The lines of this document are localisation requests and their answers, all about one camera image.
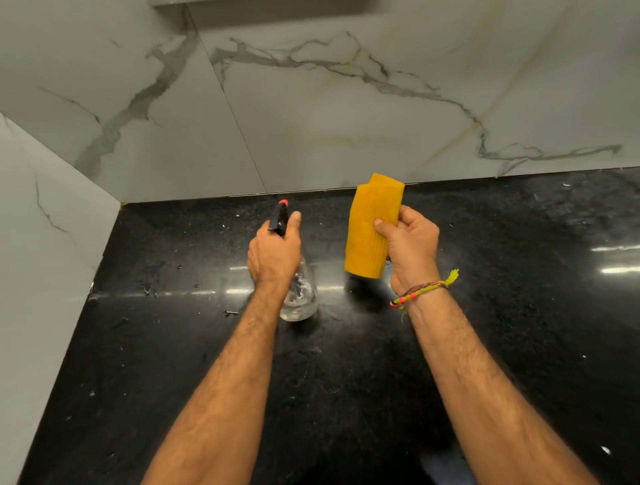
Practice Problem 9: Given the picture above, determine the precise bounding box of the yellow thread wristband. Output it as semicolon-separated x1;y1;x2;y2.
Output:
389;268;460;311

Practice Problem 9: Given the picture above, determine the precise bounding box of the clear spray bottle black trigger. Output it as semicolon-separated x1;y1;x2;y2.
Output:
267;199;320;322

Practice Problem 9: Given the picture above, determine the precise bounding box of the person's left hand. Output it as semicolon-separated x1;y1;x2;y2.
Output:
247;210;304;296

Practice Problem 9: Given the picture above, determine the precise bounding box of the person's right hand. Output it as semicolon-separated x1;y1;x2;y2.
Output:
373;204;441;296

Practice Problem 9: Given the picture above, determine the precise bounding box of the black stone countertop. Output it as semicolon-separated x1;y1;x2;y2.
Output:
17;167;640;485

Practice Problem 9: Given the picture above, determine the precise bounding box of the person's right forearm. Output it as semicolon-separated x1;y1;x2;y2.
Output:
407;288;601;485

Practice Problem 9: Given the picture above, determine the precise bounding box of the yellow cleaning cloth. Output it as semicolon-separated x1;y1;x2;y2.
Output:
343;173;406;280

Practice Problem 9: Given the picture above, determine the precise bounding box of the person's left forearm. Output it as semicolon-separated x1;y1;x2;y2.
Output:
142;284;296;485

